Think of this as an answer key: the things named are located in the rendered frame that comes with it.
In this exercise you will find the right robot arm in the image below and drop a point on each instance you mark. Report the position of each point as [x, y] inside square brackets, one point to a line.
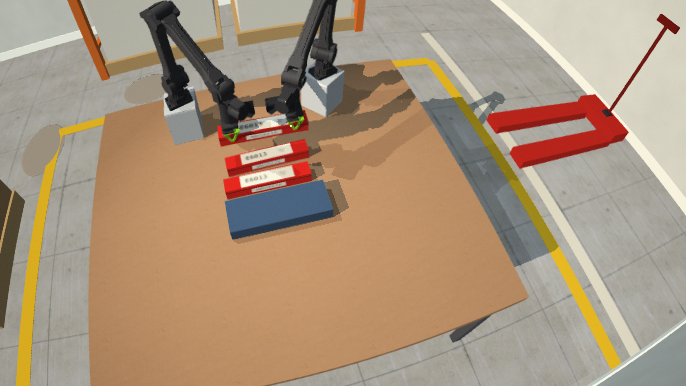
[237, 109]

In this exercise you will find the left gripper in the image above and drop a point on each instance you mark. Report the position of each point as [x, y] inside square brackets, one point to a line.
[297, 112]

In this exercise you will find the red box of welding electrodes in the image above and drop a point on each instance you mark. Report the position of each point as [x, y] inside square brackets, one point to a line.
[267, 180]

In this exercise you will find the red box with white label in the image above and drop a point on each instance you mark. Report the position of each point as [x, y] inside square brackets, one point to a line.
[262, 128]

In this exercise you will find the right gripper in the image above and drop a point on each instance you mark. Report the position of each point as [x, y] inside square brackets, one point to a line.
[228, 128]

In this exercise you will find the red welding electrode box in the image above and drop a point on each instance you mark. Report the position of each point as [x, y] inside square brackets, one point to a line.
[267, 157]

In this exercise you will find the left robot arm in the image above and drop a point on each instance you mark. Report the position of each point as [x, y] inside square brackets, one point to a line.
[299, 58]

